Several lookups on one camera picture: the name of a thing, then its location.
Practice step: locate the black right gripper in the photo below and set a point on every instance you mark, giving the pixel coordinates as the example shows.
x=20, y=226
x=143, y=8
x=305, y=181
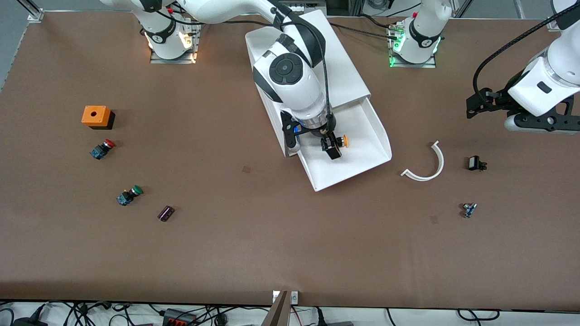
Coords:
x=327, y=132

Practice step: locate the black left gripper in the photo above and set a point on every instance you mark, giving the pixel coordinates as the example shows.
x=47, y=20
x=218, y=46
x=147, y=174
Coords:
x=500, y=97

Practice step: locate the yellow push button switch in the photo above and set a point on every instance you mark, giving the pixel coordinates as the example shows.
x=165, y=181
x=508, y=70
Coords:
x=345, y=141

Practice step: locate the white drawer with wide lip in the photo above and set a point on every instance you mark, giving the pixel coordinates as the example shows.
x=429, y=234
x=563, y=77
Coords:
x=362, y=154

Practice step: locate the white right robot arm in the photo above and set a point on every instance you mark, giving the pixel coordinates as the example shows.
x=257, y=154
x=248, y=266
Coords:
x=290, y=86

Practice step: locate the white drawer cabinet shell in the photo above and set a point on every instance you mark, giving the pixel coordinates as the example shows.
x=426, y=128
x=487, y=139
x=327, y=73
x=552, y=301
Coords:
x=344, y=77

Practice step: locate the white curved plastic strip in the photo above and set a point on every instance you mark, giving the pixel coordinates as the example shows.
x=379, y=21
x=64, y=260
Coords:
x=440, y=163

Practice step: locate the small blue electronic component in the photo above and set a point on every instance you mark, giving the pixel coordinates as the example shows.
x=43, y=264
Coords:
x=469, y=210

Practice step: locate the white connector block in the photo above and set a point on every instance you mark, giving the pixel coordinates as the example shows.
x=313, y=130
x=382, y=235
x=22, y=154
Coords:
x=308, y=7

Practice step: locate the dark purple cylindrical capacitor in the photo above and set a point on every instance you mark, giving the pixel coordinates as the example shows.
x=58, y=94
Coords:
x=166, y=213

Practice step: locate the black power strip orange sockets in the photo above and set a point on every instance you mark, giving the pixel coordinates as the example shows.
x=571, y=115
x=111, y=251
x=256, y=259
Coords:
x=179, y=317

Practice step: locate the black power adapter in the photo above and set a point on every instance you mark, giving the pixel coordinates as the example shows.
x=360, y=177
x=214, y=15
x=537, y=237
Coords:
x=29, y=322

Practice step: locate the small black rocker switch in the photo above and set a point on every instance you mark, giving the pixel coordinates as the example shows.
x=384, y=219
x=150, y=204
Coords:
x=474, y=163

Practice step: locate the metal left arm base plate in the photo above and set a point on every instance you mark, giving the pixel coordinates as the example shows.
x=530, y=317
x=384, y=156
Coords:
x=412, y=64

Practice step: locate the aluminium corner post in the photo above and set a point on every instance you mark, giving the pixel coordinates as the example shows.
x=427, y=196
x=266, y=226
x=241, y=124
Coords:
x=553, y=23
x=34, y=13

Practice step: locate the brown post with white brackets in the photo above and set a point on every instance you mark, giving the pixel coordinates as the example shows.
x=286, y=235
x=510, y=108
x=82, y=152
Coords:
x=277, y=312

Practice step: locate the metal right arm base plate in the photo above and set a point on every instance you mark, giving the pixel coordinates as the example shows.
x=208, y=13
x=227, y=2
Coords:
x=174, y=59

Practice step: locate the green push button switch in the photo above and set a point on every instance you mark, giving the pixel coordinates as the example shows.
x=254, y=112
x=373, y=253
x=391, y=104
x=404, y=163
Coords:
x=127, y=196

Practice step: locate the red push button switch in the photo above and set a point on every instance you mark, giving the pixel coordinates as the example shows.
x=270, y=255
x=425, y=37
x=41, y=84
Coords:
x=100, y=150

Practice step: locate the orange button enclosure box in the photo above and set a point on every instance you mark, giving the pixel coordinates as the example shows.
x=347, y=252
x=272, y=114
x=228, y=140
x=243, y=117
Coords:
x=95, y=115

